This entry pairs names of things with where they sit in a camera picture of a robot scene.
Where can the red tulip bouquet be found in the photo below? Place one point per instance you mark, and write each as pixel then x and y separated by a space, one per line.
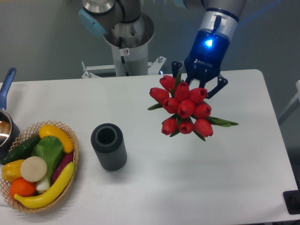
pixel 189 112

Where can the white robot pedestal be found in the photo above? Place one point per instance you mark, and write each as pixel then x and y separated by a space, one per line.
pixel 127 62

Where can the woven wicker basket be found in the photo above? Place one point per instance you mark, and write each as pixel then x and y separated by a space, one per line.
pixel 25 134

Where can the beige round mushroom cap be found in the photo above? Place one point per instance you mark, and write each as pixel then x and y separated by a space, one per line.
pixel 33 169

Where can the white frame at right edge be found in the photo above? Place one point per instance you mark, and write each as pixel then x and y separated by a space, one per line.
pixel 291 106

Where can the blue handled saucepan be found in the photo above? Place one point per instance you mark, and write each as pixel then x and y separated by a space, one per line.
pixel 9 131

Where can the blue Robotiq gripper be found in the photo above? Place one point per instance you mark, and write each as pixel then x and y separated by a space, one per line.
pixel 204 61

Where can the green cucumber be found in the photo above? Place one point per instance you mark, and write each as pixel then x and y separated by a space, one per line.
pixel 21 151

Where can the yellow bell pepper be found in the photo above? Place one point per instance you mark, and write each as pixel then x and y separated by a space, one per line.
pixel 12 170

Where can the dark grey ribbed vase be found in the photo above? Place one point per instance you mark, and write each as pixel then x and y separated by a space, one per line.
pixel 108 143

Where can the green bok choy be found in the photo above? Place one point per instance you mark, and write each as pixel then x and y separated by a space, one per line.
pixel 50 149

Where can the yellow banana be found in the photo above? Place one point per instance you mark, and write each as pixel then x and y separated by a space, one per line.
pixel 46 198

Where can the black box at table edge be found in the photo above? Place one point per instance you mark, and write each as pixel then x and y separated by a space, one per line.
pixel 292 201

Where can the purple sweet potato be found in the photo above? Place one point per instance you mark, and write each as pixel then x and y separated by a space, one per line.
pixel 63 162

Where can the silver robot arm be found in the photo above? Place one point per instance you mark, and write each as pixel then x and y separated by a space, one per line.
pixel 128 31

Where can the yellow squash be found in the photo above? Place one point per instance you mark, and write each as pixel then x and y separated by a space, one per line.
pixel 52 130

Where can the orange fruit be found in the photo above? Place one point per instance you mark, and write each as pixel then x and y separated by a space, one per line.
pixel 22 187

